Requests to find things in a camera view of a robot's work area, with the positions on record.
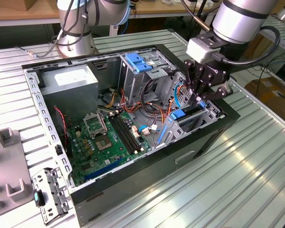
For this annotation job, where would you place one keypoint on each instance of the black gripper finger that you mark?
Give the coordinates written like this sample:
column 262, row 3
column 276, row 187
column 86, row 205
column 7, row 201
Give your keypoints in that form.
column 194, row 78
column 218, row 92

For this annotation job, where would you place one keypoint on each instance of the grey metal disk bay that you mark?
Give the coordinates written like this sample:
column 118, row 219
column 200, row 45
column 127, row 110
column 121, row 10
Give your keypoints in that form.
column 204, row 123

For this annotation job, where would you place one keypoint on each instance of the black stand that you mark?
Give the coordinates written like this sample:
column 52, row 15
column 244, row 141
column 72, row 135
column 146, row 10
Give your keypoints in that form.
column 192, row 33

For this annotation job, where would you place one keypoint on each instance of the brown cardboard box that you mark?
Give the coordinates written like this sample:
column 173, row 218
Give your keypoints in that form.
column 270, row 92

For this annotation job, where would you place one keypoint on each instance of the blue plastic drive latch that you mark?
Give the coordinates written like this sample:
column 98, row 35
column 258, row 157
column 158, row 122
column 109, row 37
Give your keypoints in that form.
column 137, row 63

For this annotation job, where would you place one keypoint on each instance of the grey optical drive cage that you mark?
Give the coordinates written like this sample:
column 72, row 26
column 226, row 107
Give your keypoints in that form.
column 133, row 85

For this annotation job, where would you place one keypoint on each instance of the long wooden desk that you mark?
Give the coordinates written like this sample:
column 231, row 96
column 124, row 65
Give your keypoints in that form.
column 156, row 8

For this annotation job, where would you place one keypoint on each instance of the black RAM slot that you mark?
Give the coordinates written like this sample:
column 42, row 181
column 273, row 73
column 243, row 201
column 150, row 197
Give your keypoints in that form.
column 128, row 132
column 122, row 134
column 125, row 133
column 131, row 131

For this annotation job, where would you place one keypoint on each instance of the green motherboard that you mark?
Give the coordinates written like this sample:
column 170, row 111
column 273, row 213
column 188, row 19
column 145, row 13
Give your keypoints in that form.
column 118, row 155

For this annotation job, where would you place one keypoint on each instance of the CPU socket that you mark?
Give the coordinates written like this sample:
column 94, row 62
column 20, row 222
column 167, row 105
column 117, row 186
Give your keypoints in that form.
column 103, row 143

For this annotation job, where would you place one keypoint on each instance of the black open PC case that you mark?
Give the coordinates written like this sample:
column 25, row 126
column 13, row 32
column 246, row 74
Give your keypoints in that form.
column 133, row 180

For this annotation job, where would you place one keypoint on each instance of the grey power supply unit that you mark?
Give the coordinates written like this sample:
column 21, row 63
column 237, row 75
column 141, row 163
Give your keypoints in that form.
column 69, row 99

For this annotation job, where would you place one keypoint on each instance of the blue expansion slot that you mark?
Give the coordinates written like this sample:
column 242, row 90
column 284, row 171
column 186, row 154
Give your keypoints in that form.
column 104, row 169

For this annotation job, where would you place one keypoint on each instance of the black case fan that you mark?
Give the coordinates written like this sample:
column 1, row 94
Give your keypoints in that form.
column 59, row 129

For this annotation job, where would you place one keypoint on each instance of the black case latch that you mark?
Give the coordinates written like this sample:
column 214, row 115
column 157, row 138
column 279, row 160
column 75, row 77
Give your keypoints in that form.
column 59, row 150

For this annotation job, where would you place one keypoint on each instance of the black clip with teal stripe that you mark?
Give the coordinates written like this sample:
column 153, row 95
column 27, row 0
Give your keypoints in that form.
column 40, row 199

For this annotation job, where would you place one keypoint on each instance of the grey parts rack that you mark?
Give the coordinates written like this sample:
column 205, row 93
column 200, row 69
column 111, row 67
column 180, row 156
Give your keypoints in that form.
column 9, row 161

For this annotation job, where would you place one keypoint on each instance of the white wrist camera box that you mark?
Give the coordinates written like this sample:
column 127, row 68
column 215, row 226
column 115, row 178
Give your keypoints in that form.
column 199, row 51

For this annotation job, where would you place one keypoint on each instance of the grey rear slot bracket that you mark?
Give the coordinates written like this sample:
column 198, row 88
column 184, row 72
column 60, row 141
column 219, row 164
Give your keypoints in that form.
column 54, row 197

